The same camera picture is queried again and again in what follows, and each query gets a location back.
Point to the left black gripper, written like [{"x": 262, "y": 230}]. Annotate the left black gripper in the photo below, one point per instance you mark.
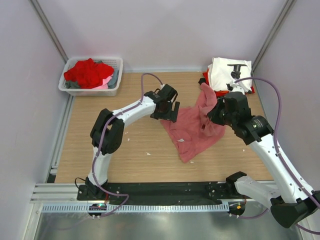
[{"x": 172, "y": 117}]

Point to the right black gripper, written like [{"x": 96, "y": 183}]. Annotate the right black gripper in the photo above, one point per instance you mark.
[{"x": 213, "y": 115}]

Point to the pink t shirt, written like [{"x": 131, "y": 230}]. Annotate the pink t shirt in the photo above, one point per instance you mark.
[{"x": 193, "y": 132}]

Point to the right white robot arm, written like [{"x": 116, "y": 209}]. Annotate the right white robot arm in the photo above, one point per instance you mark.
[{"x": 293, "y": 199}]

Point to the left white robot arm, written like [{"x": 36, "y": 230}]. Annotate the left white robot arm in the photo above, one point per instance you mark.
[{"x": 108, "y": 130}]

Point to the white folded printed t shirt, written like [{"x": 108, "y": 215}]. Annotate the white folded printed t shirt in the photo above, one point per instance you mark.
[{"x": 223, "y": 71}]

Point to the black folded t shirt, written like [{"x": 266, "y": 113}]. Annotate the black folded t shirt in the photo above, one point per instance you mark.
[{"x": 201, "y": 81}]

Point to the red folded t shirt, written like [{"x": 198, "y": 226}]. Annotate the red folded t shirt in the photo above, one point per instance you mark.
[{"x": 222, "y": 93}]

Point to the light pink garment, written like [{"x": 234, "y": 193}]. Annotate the light pink garment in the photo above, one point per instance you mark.
[{"x": 104, "y": 85}]

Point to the white plastic basket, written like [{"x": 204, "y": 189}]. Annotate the white plastic basket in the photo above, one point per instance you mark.
[{"x": 81, "y": 74}]

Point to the red crumpled t shirt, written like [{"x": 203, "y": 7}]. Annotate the red crumpled t shirt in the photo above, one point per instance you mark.
[{"x": 87, "y": 73}]

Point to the grey garment in basket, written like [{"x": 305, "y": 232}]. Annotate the grey garment in basket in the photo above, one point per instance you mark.
[{"x": 113, "y": 80}]

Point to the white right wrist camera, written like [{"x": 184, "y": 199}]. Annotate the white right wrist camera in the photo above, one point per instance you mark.
[{"x": 235, "y": 87}]

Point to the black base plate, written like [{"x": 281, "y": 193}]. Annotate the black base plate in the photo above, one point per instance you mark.
[{"x": 160, "y": 193}]

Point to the grey cable duct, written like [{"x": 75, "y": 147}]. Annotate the grey cable duct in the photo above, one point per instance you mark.
[{"x": 100, "y": 208}]

